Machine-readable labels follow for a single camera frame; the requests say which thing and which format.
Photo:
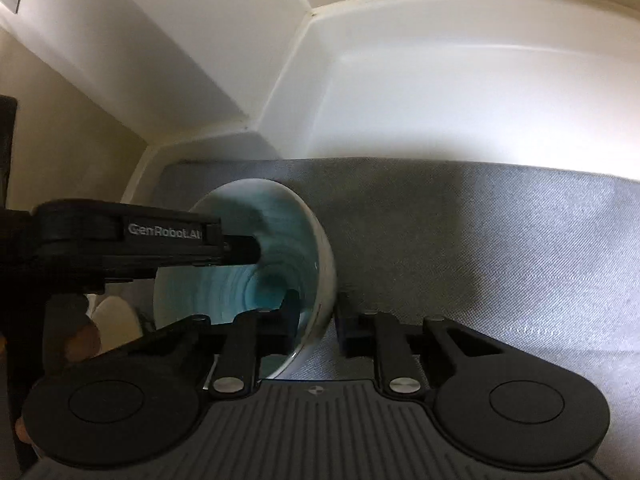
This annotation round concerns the person's left hand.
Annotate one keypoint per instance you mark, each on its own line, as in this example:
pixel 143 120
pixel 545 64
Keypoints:
pixel 82 342

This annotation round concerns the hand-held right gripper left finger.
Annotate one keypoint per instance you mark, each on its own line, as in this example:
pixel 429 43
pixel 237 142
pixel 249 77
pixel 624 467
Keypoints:
pixel 290 320

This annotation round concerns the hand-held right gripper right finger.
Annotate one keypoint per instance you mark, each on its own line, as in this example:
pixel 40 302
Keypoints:
pixel 350 335

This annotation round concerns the teal glazed bowl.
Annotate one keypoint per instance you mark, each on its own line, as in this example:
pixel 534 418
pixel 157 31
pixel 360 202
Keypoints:
pixel 285 230

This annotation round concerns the grey table mat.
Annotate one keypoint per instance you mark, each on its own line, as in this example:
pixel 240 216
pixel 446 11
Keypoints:
pixel 475 260

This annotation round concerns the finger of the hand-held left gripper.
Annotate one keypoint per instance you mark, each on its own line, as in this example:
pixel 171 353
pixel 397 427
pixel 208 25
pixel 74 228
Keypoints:
pixel 242 250

